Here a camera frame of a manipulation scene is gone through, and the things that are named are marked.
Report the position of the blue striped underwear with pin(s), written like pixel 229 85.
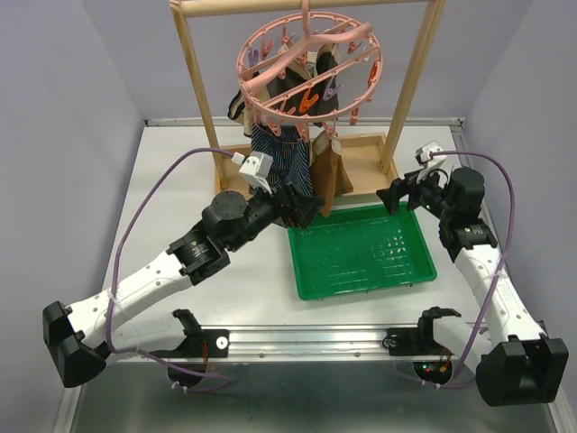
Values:
pixel 290 157

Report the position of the brown underwear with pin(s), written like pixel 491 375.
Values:
pixel 328 174

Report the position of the aluminium mounting rail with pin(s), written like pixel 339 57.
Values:
pixel 306 340

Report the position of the cream navy-trim underwear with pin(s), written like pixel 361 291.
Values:
pixel 240 114

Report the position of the pink round clip hanger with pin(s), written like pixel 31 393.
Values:
pixel 271 49

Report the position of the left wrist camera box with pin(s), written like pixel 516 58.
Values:
pixel 255 169

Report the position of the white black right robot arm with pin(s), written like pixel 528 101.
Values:
pixel 515 362

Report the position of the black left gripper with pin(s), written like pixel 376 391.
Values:
pixel 302 210

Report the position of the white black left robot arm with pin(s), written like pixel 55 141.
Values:
pixel 83 338

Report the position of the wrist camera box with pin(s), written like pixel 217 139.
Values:
pixel 255 169
pixel 429 157

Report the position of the wooden hanger rack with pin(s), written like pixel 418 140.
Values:
pixel 368 160

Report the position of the green plastic tray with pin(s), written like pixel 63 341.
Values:
pixel 359 249

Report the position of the dark olive underwear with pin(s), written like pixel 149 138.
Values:
pixel 297 74

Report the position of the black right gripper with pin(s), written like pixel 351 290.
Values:
pixel 410 185

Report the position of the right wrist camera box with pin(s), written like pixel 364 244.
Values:
pixel 429 157

